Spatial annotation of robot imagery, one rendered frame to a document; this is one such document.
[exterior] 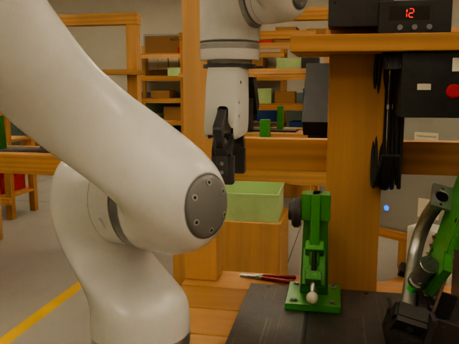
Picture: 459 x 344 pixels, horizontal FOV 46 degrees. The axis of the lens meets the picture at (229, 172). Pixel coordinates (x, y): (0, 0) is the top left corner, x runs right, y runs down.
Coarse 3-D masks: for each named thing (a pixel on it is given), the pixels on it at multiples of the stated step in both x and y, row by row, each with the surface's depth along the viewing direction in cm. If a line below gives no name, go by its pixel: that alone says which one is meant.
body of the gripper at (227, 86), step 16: (208, 64) 75; (224, 64) 74; (240, 64) 74; (208, 80) 74; (224, 80) 73; (240, 80) 74; (208, 96) 74; (224, 96) 73; (240, 96) 74; (208, 112) 74; (240, 112) 75; (208, 128) 74; (224, 128) 76; (240, 128) 76
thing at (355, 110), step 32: (192, 0) 142; (192, 32) 143; (352, 32) 136; (192, 64) 145; (352, 64) 137; (192, 96) 146; (352, 96) 138; (384, 96) 137; (192, 128) 148; (352, 128) 140; (352, 160) 141; (352, 192) 142; (352, 224) 143; (192, 256) 153; (352, 256) 145; (352, 288) 146
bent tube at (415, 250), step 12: (432, 192) 111; (444, 192) 111; (432, 204) 109; (444, 204) 109; (420, 216) 118; (432, 216) 114; (420, 228) 118; (420, 240) 118; (408, 252) 119; (420, 252) 118; (408, 264) 116; (408, 300) 110
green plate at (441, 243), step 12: (456, 180) 111; (456, 192) 108; (456, 204) 106; (444, 216) 112; (456, 216) 104; (444, 228) 110; (456, 228) 102; (444, 240) 107; (456, 240) 103; (432, 252) 113
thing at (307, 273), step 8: (320, 240) 131; (304, 248) 133; (312, 248) 129; (320, 248) 129; (304, 256) 132; (312, 256) 129; (320, 256) 131; (304, 264) 131; (312, 264) 128; (320, 264) 130; (304, 272) 130; (312, 272) 126; (320, 272) 126; (304, 280) 128; (312, 280) 126; (320, 280) 125
